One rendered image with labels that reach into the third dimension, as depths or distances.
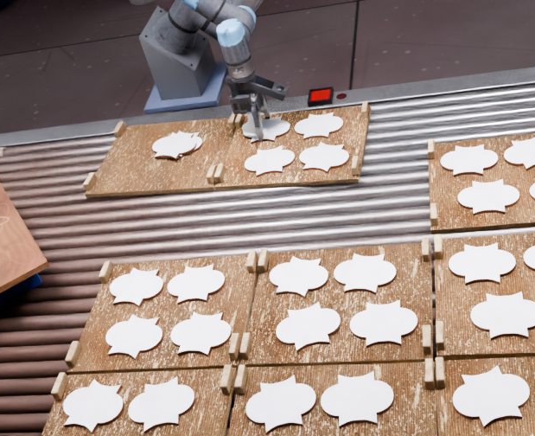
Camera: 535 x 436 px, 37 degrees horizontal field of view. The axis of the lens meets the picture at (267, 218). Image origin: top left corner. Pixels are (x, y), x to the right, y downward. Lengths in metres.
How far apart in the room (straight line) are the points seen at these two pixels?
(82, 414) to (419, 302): 0.77
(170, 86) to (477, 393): 1.66
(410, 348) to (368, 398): 0.15
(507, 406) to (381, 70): 3.07
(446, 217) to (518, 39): 2.67
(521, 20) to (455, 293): 3.11
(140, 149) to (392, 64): 2.25
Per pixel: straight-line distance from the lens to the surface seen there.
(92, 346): 1.93
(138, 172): 2.41
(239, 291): 1.90
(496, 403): 1.59
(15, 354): 2.05
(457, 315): 1.75
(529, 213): 1.97
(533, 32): 4.61
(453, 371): 1.65
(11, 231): 2.22
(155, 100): 2.88
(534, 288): 1.79
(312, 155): 2.24
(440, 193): 2.04
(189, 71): 2.77
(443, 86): 2.49
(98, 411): 1.78
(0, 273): 2.09
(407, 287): 1.81
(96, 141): 2.68
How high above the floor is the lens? 2.23
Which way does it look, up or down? 39 degrees down
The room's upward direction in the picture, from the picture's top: 16 degrees counter-clockwise
